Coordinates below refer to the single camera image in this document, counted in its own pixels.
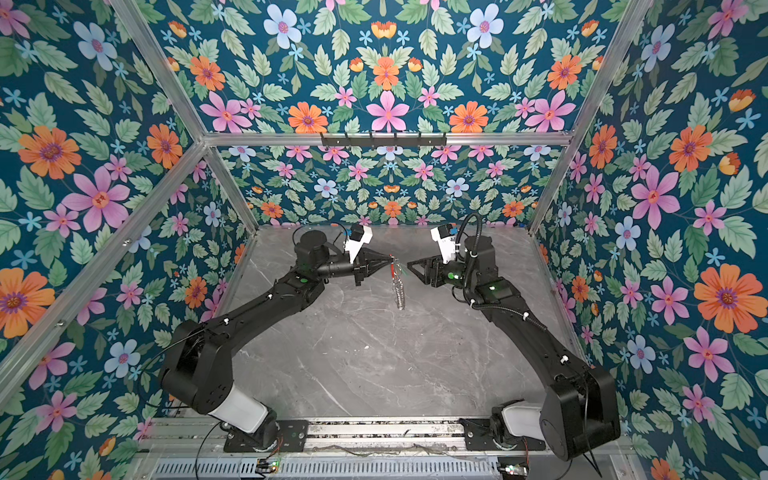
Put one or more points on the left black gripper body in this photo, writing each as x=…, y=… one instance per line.
x=359, y=267

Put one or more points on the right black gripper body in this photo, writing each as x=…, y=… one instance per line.
x=436, y=270

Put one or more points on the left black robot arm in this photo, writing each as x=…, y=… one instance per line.
x=198, y=369

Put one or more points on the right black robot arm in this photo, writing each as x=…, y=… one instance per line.
x=579, y=411

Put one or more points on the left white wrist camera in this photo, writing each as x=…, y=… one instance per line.
x=358, y=236

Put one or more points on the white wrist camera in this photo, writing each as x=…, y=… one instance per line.
x=445, y=237
x=358, y=236

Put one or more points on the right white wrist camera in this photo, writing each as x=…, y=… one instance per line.
x=445, y=237

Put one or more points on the black wall hook rack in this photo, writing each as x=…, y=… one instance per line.
x=371, y=140

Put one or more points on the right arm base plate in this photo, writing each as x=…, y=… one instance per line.
x=487, y=434

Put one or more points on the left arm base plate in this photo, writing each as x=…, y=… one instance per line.
x=273, y=436

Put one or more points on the white slotted cable duct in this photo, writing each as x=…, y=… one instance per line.
x=329, y=468

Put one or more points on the aluminium mounting rail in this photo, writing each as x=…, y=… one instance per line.
x=354, y=436

